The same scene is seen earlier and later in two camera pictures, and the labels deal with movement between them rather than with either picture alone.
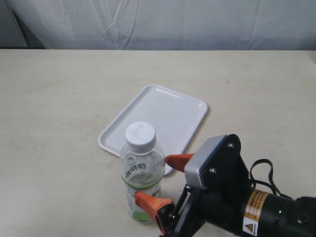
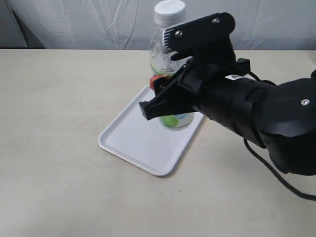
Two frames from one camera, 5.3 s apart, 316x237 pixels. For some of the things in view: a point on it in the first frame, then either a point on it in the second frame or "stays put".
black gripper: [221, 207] → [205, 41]
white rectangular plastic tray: [173, 116] stays put
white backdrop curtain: [159, 24] stays put
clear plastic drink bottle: [142, 167] → [167, 14]
